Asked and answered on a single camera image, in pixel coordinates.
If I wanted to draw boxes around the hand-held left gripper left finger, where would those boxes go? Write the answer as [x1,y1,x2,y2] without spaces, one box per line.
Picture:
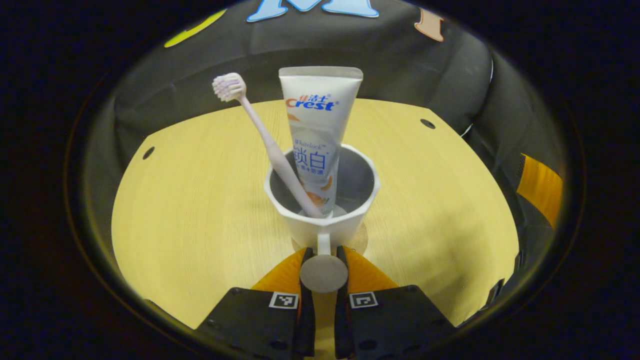
[196,247,317,360]

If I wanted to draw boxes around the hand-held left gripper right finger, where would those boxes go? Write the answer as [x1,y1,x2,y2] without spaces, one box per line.
[334,245,457,360]

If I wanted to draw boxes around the white cup with wooden handle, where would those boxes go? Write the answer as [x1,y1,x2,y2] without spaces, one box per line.
[263,144,382,293]

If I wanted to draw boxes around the white toothpaste tube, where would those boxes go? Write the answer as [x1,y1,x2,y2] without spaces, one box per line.
[278,66,364,216]

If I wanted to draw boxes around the pale pink toothbrush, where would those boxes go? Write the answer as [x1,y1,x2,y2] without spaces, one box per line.
[212,72,326,219]

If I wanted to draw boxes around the light wooden desktop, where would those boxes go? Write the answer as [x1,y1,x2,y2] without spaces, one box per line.
[111,98,521,331]

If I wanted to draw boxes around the black backdrop cloth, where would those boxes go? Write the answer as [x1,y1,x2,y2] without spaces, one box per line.
[95,0,571,321]

